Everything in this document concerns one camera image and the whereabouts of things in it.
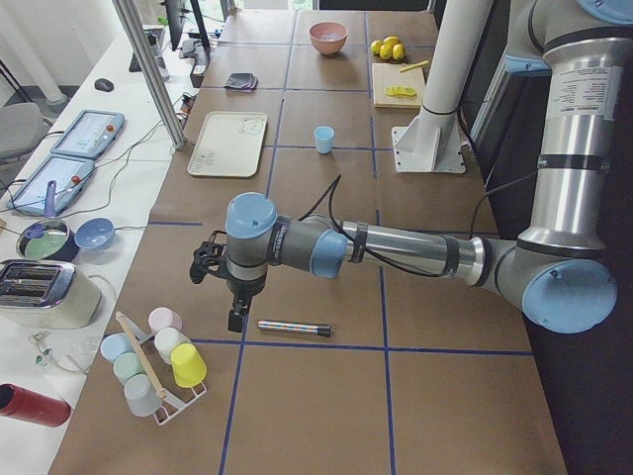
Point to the pink bowl with ice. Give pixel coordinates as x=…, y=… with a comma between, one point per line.
x=328, y=38

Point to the grey folded cloth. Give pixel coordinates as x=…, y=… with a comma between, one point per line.
x=241, y=82

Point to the light blue plastic cup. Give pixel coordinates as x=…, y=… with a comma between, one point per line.
x=324, y=136

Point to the aluminium frame post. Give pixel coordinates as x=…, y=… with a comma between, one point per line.
x=133, y=28

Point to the yellow cup on rack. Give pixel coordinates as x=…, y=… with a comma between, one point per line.
x=189, y=368

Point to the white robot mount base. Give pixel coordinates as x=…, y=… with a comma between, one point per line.
x=431, y=141

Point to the striped metal muddler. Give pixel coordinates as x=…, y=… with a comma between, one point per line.
x=292, y=327

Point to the grey office chair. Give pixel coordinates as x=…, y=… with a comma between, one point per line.
x=23, y=127

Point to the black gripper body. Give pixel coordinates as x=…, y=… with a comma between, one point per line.
x=241, y=288

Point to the cream toaster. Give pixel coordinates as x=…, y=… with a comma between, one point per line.
x=52, y=295

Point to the yellow knife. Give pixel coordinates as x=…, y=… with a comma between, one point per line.
x=413, y=66

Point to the blue teach pendant near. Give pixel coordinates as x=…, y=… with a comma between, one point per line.
x=71, y=175

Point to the white wire cup rack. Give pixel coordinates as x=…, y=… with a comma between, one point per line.
x=172, y=404

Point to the blue teach pendant far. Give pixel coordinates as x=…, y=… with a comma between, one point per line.
x=90, y=134

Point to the lemon slice on board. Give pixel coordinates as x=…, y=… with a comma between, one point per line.
x=394, y=91

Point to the whole yellow lemon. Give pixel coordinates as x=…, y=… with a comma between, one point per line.
x=391, y=41

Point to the cream bear serving tray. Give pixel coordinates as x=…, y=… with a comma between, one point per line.
x=228, y=145

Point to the black computer mouse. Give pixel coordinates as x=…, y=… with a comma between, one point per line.
x=104, y=85

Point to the green cup on rack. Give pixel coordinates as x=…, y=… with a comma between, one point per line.
x=126, y=366

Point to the pink cup on rack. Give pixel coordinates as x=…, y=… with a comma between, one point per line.
x=162, y=317

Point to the blue teach pendant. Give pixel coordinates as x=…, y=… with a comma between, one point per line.
x=71, y=175
x=90, y=134

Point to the grey cup on rack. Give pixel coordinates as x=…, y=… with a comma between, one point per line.
x=141, y=396

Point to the white cup on rack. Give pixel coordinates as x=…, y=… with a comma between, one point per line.
x=166, y=340

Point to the red cylinder container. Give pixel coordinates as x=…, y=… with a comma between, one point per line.
x=28, y=406

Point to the wooden cutting board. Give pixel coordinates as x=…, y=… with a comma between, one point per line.
x=386, y=75

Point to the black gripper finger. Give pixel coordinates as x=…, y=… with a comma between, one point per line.
x=237, y=318

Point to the blue saucepan with handle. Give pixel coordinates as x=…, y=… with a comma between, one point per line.
x=50, y=238

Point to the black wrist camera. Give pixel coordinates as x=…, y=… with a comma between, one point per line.
x=209, y=259

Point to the light blue rack cup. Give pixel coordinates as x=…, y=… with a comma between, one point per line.
x=115, y=345

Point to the blue bowl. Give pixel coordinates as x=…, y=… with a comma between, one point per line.
x=95, y=234

